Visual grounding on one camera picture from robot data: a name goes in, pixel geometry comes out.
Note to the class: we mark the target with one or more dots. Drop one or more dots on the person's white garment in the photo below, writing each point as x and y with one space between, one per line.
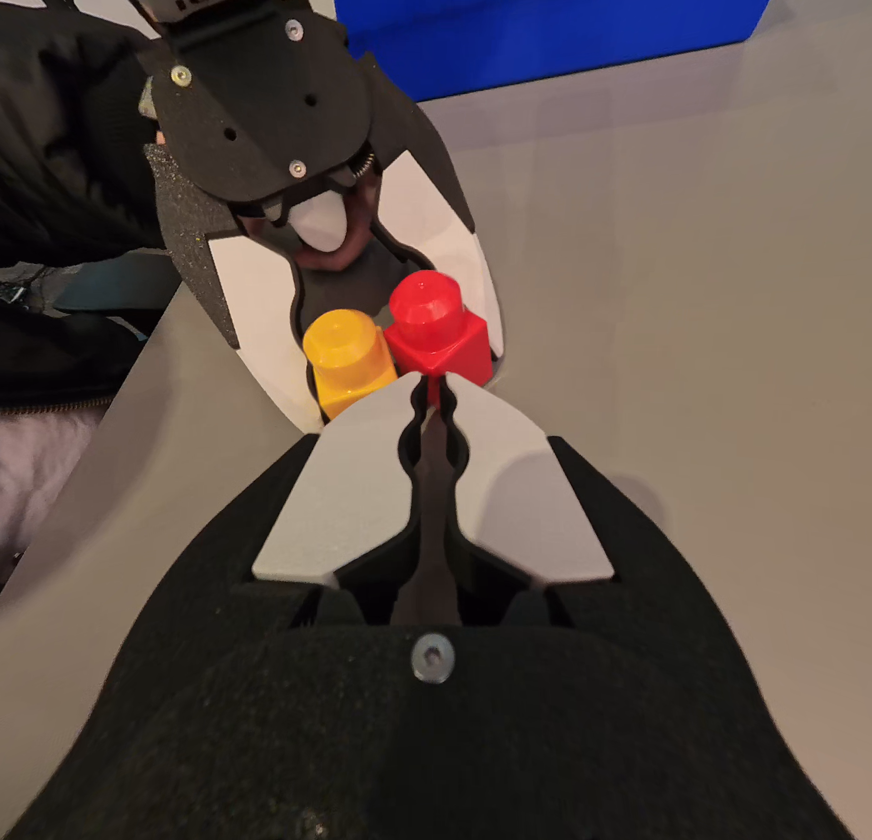
41 472

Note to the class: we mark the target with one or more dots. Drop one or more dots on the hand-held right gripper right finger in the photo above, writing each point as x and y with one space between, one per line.
532 499

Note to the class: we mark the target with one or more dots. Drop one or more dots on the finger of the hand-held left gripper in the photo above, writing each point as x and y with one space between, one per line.
252 309
436 220

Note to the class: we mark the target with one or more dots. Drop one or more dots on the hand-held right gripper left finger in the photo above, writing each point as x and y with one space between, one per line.
341 499

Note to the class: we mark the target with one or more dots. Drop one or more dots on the yellow mega block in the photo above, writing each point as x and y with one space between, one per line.
348 363

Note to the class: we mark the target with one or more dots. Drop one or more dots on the red mega block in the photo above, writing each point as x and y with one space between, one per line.
436 329

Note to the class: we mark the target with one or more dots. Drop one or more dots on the blue storage bin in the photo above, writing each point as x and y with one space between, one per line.
545 22

